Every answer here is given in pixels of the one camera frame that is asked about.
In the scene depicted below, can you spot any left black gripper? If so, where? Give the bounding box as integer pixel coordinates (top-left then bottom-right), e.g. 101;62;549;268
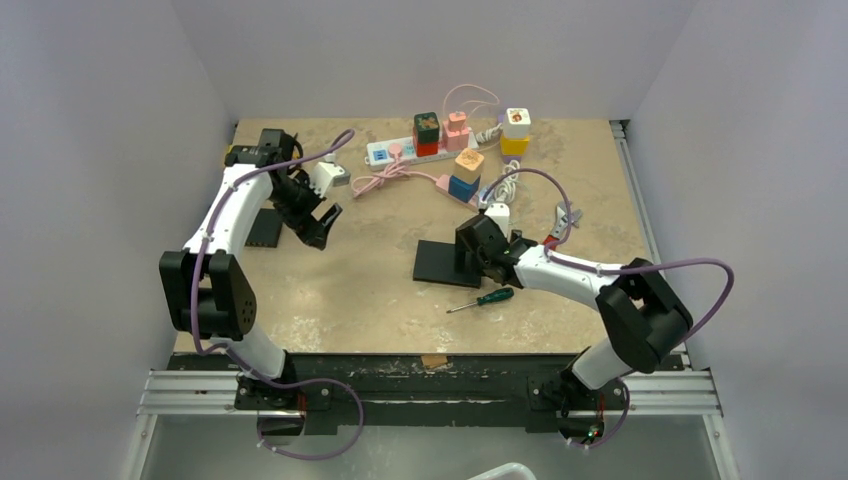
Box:
267;171;340;249

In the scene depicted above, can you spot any black box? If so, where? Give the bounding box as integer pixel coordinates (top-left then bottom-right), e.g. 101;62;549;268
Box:
245;208;283;249
412;240;482;288

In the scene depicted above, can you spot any green handled screwdriver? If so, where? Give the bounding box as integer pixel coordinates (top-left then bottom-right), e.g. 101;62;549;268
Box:
446;287;514;314

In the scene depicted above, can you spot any red handled adjustable wrench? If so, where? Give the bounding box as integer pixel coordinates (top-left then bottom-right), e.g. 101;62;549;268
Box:
543;202;583;245

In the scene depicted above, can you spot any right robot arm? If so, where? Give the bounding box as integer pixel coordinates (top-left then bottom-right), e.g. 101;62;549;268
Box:
456;214;694;407

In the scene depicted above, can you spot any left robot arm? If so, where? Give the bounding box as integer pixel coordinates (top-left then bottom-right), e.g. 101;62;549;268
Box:
158;129;354;409

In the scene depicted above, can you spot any pink plug adapter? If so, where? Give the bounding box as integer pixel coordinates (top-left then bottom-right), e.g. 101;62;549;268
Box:
442;111;470;152

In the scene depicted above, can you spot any blue cube adapter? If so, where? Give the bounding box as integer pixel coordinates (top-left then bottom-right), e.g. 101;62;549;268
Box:
448;175;480;203

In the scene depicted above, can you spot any pink power strip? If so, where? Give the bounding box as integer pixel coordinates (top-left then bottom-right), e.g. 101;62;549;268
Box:
436;175;512;222

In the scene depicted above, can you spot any orange cube adapter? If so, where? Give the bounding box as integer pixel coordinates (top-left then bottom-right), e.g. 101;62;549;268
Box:
452;148;485;185

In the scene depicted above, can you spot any red cube adapter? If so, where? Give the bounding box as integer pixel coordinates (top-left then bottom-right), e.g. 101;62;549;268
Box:
413;137;440;157

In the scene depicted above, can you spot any white power strip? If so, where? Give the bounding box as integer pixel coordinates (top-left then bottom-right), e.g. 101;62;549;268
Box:
364;130;480;172

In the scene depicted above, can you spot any yellow cube adapter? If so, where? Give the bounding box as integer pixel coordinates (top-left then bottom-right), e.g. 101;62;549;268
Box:
499;136;530;157

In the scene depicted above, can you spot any green cube adapter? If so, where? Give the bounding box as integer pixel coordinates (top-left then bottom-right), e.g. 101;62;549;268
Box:
413;112;441;144

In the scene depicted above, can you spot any white cube adapter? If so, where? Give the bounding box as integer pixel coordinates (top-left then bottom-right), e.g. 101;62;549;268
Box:
502;107;532;140

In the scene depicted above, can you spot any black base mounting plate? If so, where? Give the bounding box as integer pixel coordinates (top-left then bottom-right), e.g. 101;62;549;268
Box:
165;353;683;440

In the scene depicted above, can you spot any white coiled power cord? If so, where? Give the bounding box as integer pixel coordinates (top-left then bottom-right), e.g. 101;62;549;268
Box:
489;159;523;207

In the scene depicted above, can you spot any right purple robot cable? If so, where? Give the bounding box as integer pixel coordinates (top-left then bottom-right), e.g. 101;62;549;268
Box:
482;167;736;451

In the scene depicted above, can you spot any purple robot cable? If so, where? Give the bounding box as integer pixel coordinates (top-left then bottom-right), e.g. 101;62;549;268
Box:
482;167;736;451
189;128;366;462

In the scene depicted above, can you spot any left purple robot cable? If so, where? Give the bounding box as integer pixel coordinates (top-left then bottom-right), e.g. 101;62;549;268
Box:
189;128;366;462

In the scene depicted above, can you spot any pink coiled power cord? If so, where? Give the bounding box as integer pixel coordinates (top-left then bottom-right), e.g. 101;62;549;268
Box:
350;143;452;199

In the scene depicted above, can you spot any aluminium frame rail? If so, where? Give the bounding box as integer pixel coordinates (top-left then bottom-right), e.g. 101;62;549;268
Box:
137;371;722;416

